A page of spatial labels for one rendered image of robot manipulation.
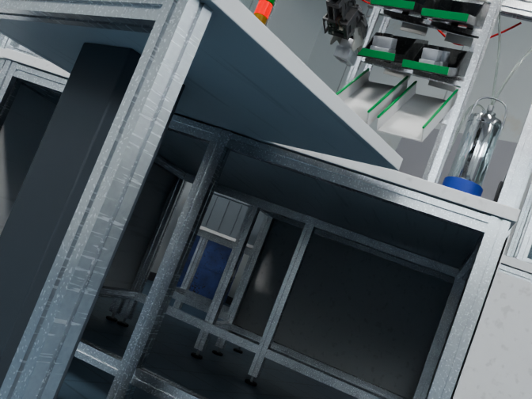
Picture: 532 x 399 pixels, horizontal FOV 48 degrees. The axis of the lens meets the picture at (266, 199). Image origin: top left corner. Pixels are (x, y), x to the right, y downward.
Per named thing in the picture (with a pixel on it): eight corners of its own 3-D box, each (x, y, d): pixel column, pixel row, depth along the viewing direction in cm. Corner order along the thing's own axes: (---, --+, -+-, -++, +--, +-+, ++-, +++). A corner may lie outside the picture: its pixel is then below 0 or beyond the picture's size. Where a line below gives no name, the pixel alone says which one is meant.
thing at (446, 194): (516, 222, 135) (520, 209, 135) (1, 56, 180) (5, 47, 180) (470, 273, 269) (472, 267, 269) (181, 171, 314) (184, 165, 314)
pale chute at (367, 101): (368, 126, 163) (369, 111, 161) (324, 115, 170) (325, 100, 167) (407, 89, 183) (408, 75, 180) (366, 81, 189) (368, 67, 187)
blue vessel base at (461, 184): (461, 250, 231) (484, 184, 233) (422, 237, 235) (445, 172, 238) (459, 255, 245) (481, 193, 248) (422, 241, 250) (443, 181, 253)
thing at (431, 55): (431, 72, 165) (438, 46, 163) (416, 69, 167) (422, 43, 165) (440, 72, 172) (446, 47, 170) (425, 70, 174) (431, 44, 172)
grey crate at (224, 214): (274, 253, 364) (288, 218, 366) (185, 219, 382) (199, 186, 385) (289, 260, 404) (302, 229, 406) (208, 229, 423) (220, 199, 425)
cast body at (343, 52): (347, 59, 163) (357, 35, 162) (332, 55, 165) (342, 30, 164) (355, 68, 170) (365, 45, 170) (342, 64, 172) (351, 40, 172)
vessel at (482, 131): (483, 184, 234) (514, 96, 238) (446, 173, 238) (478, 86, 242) (480, 192, 247) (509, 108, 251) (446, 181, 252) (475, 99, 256)
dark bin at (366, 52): (393, 62, 167) (399, 35, 165) (350, 55, 173) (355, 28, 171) (423, 64, 191) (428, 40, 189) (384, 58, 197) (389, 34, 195)
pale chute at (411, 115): (422, 142, 159) (424, 127, 156) (376, 131, 165) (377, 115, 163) (456, 103, 178) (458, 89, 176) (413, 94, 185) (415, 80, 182)
